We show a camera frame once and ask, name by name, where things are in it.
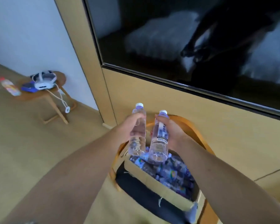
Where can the person's right hand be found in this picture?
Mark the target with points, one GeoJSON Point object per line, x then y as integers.
{"type": "Point", "coordinates": [175, 131]}

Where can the person's left fingers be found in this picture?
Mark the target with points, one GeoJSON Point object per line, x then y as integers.
{"type": "Point", "coordinates": [137, 127]}

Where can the blue flat object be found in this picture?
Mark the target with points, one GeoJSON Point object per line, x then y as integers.
{"type": "Point", "coordinates": [29, 87]}

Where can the red-capped drink bottle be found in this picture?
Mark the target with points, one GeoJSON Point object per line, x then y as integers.
{"type": "Point", "coordinates": [9, 86]}

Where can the person's right thumb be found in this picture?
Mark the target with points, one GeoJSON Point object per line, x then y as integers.
{"type": "Point", "coordinates": [162, 120]}

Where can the cardboard box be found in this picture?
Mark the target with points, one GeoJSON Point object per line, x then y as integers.
{"type": "Point", "coordinates": [163, 187]}

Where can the wooden chair with black cushion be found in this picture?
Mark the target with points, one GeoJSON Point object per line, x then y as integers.
{"type": "Point", "coordinates": [154, 200]}

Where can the clear plastic water bottle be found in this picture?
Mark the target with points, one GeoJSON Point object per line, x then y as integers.
{"type": "Point", "coordinates": [138, 132]}

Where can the white headset device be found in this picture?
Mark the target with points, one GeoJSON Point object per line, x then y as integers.
{"type": "Point", "coordinates": [43, 79]}

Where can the person's right forearm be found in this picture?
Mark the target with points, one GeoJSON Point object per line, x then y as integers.
{"type": "Point", "coordinates": [226, 184]}

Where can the black television screen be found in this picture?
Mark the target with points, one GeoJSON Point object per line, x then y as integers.
{"type": "Point", "coordinates": [189, 44]}

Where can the wooden wall panel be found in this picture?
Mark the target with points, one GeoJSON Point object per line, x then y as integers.
{"type": "Point", "coordinates": [177, 114]}

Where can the small wooden side table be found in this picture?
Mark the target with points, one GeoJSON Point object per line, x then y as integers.
{"type": "Point", "coordinates": [49, 95]}

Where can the clear labelled water bottle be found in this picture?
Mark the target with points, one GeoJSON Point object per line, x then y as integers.
{"type": "Point", "coordinates": [159, 139]}

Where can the person's left forearm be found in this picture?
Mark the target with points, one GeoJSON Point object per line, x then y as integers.
{"type": "Point", "coordinates": [67, 177]}

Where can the person's left hand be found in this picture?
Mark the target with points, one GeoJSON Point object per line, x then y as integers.
{"type": "Point", "coordinates": [128, 124]}

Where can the pile of water bottles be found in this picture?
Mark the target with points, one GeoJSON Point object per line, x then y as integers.
{"type": "Point", "coordinates": [170, 173]}

